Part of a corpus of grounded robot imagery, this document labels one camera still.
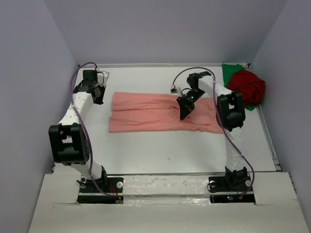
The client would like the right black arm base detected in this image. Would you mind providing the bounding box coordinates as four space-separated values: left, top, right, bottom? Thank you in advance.
207 176 256 204

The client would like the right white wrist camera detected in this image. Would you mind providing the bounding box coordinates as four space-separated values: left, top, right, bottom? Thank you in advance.
170 85 182 96

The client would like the red t shirt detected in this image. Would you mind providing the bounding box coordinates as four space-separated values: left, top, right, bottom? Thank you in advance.
226 69 266 106

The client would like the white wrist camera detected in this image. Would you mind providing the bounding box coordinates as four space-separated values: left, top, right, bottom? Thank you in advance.
97 71 110 86
170 85 182 96

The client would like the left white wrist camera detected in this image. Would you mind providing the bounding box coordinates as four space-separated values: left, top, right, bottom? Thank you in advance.
97 71 110 86

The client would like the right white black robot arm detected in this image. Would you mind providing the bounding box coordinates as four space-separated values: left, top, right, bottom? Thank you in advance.
177 70 252 194

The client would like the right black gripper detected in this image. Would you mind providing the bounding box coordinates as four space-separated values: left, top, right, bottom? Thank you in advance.
176 88 205 120

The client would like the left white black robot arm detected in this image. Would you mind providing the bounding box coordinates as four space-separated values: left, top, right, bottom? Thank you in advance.
48 68 109 192

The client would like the green t shirt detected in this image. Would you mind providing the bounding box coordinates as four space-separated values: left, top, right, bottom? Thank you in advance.
222 64 258 111

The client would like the pink t shirt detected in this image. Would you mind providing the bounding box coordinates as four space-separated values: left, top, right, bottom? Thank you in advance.
108 92 223 134

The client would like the aluminium back table rail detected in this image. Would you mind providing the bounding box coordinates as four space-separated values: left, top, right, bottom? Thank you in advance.
78 63 251 68

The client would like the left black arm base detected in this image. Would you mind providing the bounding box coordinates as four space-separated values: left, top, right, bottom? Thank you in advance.
76 176 124 204

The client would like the white foam front panel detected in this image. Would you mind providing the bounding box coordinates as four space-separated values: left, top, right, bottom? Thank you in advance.
30 172 308 233

